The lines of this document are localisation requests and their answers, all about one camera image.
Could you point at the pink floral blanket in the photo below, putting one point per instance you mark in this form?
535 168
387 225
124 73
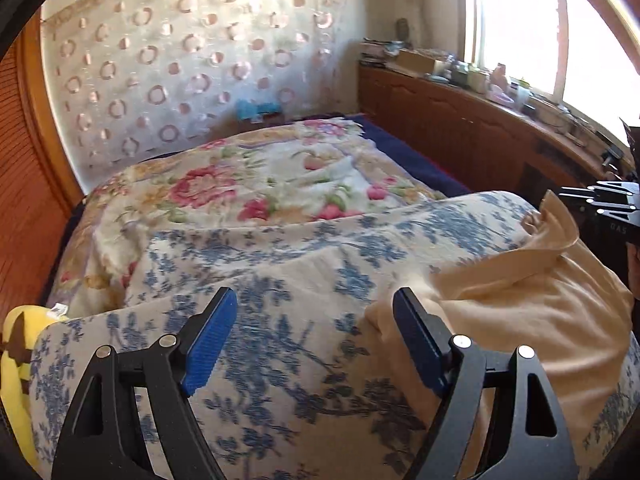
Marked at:
225 185

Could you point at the pink bag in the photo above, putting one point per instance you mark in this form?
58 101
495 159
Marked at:
501 84

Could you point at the dark jar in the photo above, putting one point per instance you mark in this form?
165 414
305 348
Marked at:
402 29

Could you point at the beige t-shirt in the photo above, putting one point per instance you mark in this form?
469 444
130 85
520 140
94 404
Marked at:
525 310

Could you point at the wooden low cabinet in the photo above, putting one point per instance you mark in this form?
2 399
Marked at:
450 125

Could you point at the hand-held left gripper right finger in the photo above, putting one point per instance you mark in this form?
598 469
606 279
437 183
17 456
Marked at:
417 340

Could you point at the cardboard box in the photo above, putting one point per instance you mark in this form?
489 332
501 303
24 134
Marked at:
417 62

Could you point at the blue floral bed sheet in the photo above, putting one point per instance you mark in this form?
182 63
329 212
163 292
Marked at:
280 310

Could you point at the navy blue mattress cover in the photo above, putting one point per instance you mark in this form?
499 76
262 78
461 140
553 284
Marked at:
415 160

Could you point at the yellow plush toy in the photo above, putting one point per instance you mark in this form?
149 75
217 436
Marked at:
12 380

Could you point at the light blue cloth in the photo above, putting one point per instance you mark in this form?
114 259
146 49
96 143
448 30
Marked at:
256 110

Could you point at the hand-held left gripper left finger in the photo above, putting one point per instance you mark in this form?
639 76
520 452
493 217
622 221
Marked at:
210 345

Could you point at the sheer circle-pattern curtain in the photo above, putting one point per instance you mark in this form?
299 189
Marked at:
175 60

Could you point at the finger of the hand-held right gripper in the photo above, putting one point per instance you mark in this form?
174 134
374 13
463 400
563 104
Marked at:
595 192
612 207

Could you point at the wooden slatted wardrobe door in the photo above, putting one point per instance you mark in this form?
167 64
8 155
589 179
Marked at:
25 185

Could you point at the window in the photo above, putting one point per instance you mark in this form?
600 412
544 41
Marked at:
515 25

